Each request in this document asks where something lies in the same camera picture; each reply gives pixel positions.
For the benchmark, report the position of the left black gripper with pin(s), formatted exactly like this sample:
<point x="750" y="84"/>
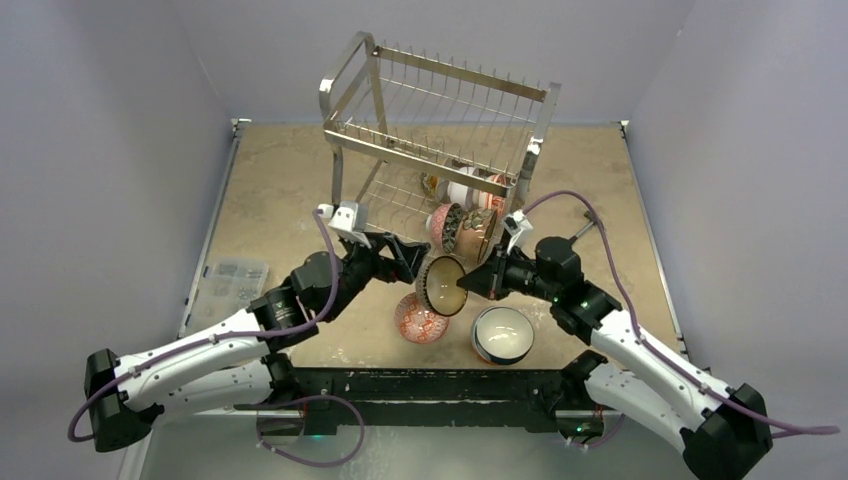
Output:
<point x="392" y="270"/>

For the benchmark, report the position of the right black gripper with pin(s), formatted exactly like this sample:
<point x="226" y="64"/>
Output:
<point x="499" y="273"/>

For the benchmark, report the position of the black leaf patterned bowl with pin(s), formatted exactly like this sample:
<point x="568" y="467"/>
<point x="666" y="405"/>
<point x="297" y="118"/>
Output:
<point x="443" y="225"/>

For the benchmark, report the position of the brown glazed bowl stack top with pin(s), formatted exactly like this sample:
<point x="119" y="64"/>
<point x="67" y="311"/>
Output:
<point x="474" y="234"/>

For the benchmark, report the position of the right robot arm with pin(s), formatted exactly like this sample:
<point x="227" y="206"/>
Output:
<point x="718" y="429"/>

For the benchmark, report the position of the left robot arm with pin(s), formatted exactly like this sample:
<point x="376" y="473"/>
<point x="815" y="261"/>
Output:
<point x="237" y="361"/>

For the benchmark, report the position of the steel two-tier dish rack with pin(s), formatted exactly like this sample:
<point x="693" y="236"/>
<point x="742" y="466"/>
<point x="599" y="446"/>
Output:
<point x="390" y="113"/>

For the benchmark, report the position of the white blue-rimmed bowl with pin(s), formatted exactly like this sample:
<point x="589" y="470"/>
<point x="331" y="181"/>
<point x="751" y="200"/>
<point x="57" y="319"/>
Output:
<point x="502" y="336"/>

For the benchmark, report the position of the red geometric patterned bowl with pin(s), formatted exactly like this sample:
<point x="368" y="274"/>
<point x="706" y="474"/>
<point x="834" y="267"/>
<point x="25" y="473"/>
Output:
<point x="416" y="323"/>

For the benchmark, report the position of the small black hammer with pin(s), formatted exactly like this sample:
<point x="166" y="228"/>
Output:
<point x="592" y="221"/>

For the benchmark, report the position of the clear plastic screw box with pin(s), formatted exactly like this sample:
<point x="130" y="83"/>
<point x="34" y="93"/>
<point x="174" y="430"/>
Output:
<point x="226" y="285"/>

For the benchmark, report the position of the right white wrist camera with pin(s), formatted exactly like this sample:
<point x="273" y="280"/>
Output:
<point x="517" y="229"/>

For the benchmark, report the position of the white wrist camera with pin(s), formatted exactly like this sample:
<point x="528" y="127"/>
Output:
<point x="348" y="219"/>
<point x="517" y="229"/>

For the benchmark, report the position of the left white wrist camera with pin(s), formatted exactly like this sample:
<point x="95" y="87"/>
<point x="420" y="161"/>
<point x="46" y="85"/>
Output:
<point x="348" y="219"/>

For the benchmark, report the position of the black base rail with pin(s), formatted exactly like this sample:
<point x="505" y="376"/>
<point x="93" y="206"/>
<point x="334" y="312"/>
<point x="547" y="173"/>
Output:
<point x="536" y="401"/>

